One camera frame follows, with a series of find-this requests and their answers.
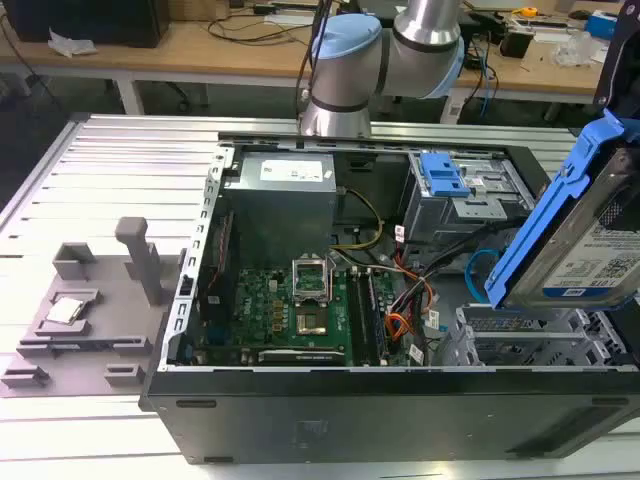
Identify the hard disk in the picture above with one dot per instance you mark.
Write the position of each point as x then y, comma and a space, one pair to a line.
590, 240

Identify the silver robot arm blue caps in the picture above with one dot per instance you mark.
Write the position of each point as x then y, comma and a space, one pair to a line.
425, 30

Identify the blue empty disk carrier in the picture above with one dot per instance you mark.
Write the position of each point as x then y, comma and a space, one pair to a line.
442, 175

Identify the metal disk bay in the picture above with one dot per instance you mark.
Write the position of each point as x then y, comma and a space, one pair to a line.
525, 345

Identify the blue cardboard box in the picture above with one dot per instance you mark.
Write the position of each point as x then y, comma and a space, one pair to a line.
600, 24

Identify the yellow tape roll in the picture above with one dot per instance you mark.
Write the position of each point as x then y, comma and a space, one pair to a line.
528, 11

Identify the black cube device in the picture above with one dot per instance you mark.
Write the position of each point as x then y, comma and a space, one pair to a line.
516, 41

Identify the metal drive cage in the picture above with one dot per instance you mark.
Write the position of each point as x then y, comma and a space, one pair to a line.
465, 210

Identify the black RAM slots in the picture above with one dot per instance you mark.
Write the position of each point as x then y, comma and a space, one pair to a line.
361, 315

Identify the grey power supply unit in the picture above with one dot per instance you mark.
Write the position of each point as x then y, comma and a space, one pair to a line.
280, 200

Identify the CPU socket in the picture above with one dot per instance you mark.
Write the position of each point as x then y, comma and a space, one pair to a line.
311, 323

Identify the wooden desk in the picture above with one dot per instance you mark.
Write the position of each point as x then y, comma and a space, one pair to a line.
200, 55

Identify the green motherboard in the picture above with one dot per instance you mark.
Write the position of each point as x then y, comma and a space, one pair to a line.
260, 300

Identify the black expansion card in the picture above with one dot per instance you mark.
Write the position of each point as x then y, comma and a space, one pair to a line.
300, 356

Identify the black open PC case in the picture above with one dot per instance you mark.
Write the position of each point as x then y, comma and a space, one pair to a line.
350, 420

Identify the black computer box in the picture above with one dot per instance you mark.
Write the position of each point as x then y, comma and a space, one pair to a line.
85, 20

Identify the grey parts rack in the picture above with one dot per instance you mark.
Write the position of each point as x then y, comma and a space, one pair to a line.
125, 310

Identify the silver CPU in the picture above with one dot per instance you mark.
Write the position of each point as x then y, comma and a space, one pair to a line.
65, 309

